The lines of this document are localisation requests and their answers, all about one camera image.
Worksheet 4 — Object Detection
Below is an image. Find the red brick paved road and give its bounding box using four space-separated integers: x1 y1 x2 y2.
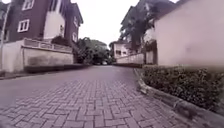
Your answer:
0 64 201 128

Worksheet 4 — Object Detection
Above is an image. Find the group of green trees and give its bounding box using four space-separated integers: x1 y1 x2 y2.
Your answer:
71 36 116 66

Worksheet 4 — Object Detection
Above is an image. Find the distant pale building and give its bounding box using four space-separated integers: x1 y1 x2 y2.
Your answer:
111 39 133 60

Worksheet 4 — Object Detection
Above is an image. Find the low dark hedge strip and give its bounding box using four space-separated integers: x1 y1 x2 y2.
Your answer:
113 62 144 69

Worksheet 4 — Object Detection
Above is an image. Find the concrete kerb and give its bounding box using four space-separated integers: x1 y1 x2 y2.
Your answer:
133 68 224 128

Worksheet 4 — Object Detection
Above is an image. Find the tall pale wall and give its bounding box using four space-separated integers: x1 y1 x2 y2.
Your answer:
154 0 224 69

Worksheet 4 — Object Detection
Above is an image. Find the dark brown building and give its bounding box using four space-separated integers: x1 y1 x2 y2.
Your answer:
119 0 178 54

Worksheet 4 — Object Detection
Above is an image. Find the pale boundary wall with railing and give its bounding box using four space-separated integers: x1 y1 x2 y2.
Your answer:
0 37 75 74

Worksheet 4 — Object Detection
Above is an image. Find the long pale wall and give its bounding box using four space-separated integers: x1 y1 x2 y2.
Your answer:
115 51 158 66

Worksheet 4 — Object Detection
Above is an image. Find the brown multi-storey building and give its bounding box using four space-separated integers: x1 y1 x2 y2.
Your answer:
0 0 84 46

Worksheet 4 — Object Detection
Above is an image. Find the low green hedge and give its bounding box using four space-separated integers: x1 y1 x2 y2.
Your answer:
141 65 224 113

